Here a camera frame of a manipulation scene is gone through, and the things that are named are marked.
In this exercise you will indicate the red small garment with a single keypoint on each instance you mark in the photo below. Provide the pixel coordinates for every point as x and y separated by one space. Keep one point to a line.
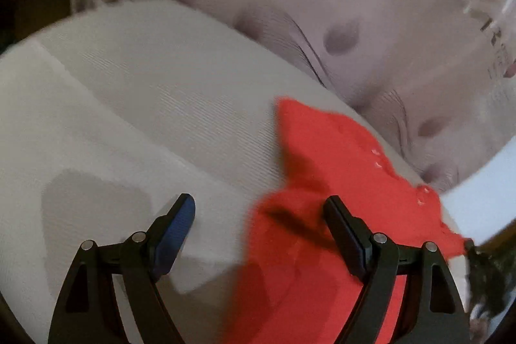
322 150

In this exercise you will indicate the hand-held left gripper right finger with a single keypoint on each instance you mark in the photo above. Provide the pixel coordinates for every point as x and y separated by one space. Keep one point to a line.
351 243

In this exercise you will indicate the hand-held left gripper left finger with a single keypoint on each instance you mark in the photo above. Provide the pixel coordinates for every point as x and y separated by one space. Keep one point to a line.
174 237

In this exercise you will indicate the dark mottled cloth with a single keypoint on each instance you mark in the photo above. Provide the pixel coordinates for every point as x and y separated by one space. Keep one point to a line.
490 279

